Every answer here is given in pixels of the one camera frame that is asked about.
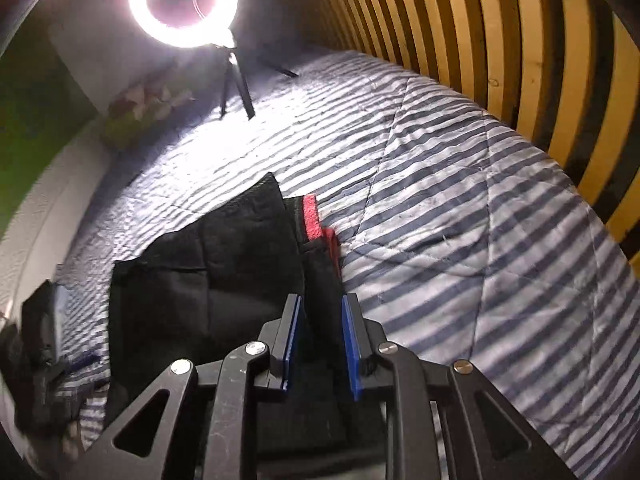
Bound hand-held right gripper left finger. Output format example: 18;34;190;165
75;294;304;480

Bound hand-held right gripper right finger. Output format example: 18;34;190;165
341;292;577;480

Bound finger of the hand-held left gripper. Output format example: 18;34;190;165
72;379;109;405
61;352;102;374

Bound black pants with red waistband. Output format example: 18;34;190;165
107;172;352;463

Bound blue striped quilted blanket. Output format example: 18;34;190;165
50;49;640;480

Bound black tripod stand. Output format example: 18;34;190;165
218;42;301;122

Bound wooden slatted headboard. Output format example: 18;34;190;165
299;0;640;282

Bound ring light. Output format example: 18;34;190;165
127;0;239;50

